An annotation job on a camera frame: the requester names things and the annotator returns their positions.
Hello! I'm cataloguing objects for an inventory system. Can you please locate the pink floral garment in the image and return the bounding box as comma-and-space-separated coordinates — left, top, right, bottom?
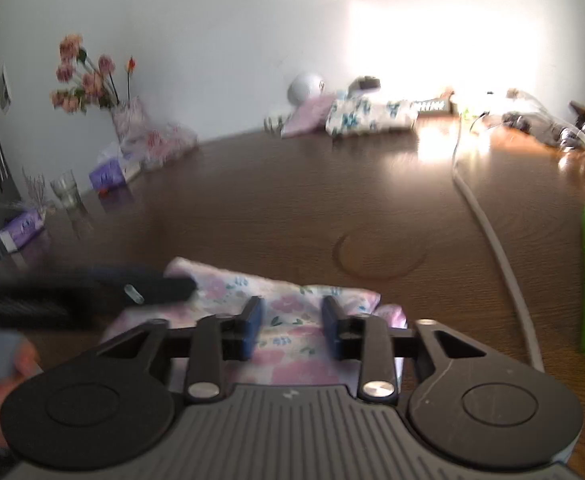
102, 258, 407, 393

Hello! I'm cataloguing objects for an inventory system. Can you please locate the purple tissue pack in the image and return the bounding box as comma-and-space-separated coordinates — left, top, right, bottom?
88, 157, 142, 193
0, 209, 44, 254

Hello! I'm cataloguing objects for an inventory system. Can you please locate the glass cup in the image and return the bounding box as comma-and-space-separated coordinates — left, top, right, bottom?
50, 170, 81, 209

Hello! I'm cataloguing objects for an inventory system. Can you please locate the clear plastic snack bag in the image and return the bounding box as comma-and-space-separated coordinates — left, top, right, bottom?
144, 122, 198, 168

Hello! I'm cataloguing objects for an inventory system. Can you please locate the artificial flower bouquet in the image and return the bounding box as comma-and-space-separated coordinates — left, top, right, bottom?
50, 34, 136, 115

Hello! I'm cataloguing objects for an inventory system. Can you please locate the white multi-plug strip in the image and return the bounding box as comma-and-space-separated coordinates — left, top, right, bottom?
263, 114, 290, 136

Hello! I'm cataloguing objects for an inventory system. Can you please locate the cream teal-flower storage pouch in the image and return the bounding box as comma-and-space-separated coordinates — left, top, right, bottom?
325, 96, 417, 138

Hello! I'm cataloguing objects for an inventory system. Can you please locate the pink cloth pouch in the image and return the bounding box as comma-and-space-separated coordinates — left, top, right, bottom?
280, 93, 337, 138

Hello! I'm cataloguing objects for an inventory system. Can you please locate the small dark box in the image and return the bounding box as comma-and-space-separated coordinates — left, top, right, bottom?
349, 76, 381, 93

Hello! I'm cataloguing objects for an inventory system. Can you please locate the black phone holder stand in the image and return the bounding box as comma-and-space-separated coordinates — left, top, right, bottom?
552, 119, 585, 162

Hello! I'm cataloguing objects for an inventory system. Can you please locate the thick white cable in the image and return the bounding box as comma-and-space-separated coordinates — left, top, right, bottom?
451, 109, 545, 374

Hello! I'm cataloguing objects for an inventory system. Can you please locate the black webcam with cable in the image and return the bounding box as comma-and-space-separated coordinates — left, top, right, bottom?
501, 113, 535, 134

